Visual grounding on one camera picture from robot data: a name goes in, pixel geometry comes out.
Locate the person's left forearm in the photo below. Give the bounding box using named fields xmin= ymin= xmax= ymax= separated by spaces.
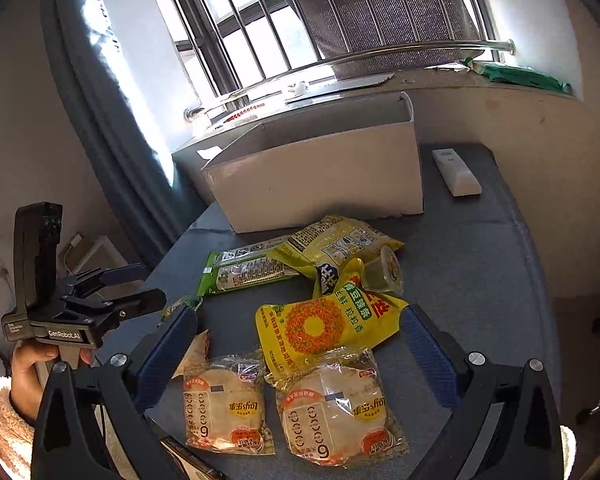
xmin=0 ymin=374 xmax=37 ymax=480

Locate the brown snack wrapper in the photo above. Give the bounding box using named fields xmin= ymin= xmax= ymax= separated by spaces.
xmin=172 ymin=329 xmax=212 ymax=378

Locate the white remote control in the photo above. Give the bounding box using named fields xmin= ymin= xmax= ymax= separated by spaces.
xmin=432 ymin=148 xmax=482 ymax=196

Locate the clear jelly cup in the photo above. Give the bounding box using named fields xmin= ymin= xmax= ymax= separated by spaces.
xmin=365 ymin=246 xmax=405 ymax=296

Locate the grey blue curtain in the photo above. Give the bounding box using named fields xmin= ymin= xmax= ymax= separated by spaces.
xmin=40 ymin=0 xmax=211 ymax=261

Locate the green packet on windowsill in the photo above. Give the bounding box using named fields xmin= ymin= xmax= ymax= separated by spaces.
xmin=472 ymin=60 xmax=572 ymax=95

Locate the small round bread packet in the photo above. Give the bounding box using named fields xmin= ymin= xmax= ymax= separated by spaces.
xmin=182 ymin=352 xmax=276 ymax=456

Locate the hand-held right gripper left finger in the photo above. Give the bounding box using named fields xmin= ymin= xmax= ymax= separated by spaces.
xmin=31 ymin=304 xmax=201 ymax=480

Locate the yellow printed snack bag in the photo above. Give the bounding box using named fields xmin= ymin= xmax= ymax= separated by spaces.
xmin=275 ymin=216 xmax=405 ymax=281

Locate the large round bread packet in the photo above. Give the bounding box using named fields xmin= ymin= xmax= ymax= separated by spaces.
xmin=265 ymin=347 xmax=410 ymax=468

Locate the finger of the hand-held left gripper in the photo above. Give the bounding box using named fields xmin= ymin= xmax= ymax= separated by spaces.
xmin=62 ymin=288 xmax=167 ymax=333
xmin=75 ymin=263 xmax=147 ymax=295

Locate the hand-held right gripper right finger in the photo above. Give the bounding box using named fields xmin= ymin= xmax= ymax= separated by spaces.
xmin=404 ymin=304 xmax=567 ymax=480

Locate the grey mesh cloth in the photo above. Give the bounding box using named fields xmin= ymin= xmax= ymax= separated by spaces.
xmin=252 ymin=0 xmax=481 ymax=59

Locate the metal window guard rail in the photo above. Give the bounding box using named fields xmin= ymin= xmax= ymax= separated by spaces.
xmin=130 ymin=0 xmax=516 ymax=122

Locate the green snack packet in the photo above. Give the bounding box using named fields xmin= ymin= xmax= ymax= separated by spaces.
xmin=196 ymin=236 xmax=302 ymax=297

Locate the small green yellow packet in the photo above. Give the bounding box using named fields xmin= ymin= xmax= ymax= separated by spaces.
xmin=161 ymin=296 xmax=203 ymax=318

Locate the person's left hand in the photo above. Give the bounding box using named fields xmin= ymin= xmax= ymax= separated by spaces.
xmin=10 ymin=345 xmax=61 ymax=423

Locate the white cardboard box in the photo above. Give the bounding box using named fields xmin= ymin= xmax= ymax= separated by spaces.
xmin=201 ymin=91 xmax=425 ymax=234

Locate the yellow pouch with orange ring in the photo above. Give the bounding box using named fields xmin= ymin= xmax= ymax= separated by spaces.
xmin=255 ymin=258 xmax=409 ymax=376

